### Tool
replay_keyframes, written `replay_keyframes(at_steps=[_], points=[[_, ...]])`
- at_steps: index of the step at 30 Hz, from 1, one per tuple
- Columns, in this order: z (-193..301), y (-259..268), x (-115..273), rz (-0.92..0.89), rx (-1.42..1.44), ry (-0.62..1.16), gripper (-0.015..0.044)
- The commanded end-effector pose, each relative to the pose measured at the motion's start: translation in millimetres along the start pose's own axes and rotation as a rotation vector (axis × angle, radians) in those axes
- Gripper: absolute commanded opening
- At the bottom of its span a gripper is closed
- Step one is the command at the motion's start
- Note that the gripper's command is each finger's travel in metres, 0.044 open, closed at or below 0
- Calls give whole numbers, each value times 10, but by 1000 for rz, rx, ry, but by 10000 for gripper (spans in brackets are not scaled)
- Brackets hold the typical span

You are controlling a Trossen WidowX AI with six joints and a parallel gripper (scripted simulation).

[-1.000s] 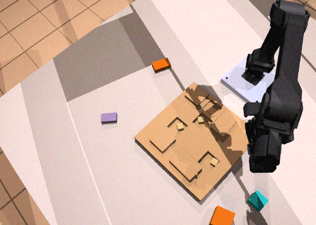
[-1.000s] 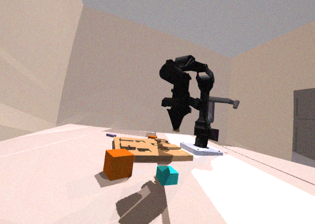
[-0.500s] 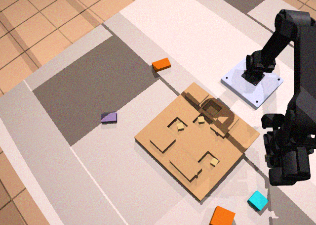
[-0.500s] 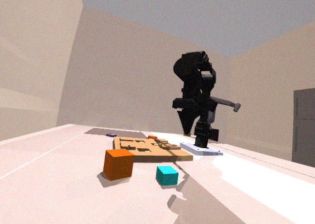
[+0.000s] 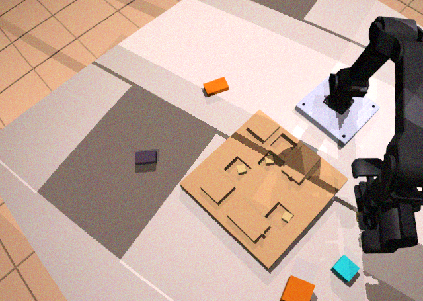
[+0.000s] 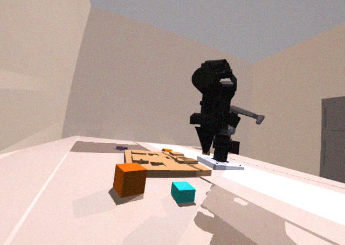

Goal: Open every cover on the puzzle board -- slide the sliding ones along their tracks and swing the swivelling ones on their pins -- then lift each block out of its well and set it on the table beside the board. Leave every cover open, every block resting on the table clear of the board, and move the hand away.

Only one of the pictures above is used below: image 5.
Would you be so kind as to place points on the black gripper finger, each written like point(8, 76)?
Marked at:
point(362, 222)
point(358, 200)

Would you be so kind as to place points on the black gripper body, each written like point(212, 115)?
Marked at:
point(369, 167)

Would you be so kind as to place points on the orange cube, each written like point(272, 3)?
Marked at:
point(297, 290)

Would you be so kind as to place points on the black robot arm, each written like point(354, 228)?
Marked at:
point(395, 187)

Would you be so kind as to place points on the orange flat panel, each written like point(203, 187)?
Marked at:
point(216, 86)

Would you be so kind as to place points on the teal cube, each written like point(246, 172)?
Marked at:
point(345, 269)

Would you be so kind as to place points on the tan square puzzle board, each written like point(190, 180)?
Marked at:
point(250, 206)

